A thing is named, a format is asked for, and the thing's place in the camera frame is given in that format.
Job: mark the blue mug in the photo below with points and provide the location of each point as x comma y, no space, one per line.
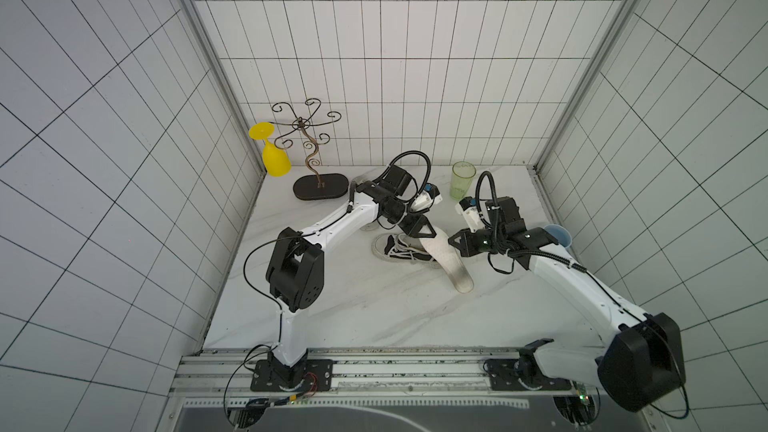
560,234

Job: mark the black white sneaker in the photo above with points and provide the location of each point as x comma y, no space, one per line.
402,249

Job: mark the white insole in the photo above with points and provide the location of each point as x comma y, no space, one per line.
449,260

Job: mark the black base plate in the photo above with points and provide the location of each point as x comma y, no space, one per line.
305,375
508,375

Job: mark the green transparent cup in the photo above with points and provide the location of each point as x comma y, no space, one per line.
463,174

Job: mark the yellow plastic wine glass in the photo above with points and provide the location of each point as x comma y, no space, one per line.
276,160

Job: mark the aluminium mounting rail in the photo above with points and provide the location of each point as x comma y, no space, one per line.
353,372

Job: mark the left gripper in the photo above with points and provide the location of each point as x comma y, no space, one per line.
417,225

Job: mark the black metal cup rack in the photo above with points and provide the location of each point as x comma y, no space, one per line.
316,185

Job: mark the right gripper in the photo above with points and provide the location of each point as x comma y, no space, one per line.
468,240

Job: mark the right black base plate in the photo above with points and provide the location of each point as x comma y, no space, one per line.
508,375

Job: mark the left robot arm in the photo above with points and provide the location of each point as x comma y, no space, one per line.
296,271

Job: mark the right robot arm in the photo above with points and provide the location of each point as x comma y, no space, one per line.
639,357

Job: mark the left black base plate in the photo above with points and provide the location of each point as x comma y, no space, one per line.
305,375

